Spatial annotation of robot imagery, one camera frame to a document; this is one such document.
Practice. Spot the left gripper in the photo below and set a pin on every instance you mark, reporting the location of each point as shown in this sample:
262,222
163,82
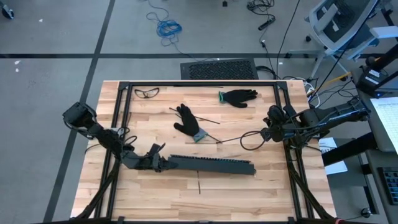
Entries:
155,161

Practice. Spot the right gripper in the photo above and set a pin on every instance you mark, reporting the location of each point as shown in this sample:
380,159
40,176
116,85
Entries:
280,130

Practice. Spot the black zip tie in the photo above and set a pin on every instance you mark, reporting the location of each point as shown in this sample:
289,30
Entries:
199,183
236,138
208,120
214,138

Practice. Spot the black glove grey cuff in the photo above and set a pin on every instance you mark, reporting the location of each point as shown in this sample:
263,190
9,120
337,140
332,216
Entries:
188,123

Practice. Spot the black bar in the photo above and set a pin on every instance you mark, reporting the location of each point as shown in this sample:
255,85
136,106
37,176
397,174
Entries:
217,166

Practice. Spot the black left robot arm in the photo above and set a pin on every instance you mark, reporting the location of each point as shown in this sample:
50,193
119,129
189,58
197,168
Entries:
102,137

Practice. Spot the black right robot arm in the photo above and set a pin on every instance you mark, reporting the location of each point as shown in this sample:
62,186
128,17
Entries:
329,118

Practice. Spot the black glove green cuff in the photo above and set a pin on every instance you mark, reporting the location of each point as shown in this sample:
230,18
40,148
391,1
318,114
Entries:
237,96

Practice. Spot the white printed label sheet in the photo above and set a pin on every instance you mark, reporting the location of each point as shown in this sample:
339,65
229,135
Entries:
328,146

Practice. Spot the clear safety glasses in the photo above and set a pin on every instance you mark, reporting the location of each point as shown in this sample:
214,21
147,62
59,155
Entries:
151,92

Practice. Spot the black floor grate mat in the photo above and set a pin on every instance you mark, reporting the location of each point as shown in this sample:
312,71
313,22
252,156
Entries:
220,69

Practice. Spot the white paper sheet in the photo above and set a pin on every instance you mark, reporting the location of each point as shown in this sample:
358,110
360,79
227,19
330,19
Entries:
337,168

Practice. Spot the black power strip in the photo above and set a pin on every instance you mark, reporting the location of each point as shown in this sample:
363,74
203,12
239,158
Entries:
266,24

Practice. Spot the grey desk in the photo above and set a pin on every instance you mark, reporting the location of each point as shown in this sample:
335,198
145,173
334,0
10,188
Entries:
377,158

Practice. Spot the black box device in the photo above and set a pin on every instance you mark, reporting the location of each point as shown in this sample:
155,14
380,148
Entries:
370,81

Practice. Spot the white lit monitor screen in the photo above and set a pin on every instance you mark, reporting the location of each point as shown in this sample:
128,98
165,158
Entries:
388,118

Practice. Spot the black caster wheel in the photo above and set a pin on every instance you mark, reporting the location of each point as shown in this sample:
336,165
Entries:
7,12
366,212

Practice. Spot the grey office chair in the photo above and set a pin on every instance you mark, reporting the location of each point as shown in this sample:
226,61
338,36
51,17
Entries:
329,18

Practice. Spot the black keyboard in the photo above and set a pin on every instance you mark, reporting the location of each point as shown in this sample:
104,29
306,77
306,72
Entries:
391,186

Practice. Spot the small black floor object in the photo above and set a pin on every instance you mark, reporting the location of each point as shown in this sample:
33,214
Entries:
224,3

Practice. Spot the black aluminium rig frame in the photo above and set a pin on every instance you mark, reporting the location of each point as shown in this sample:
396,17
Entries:
202,83

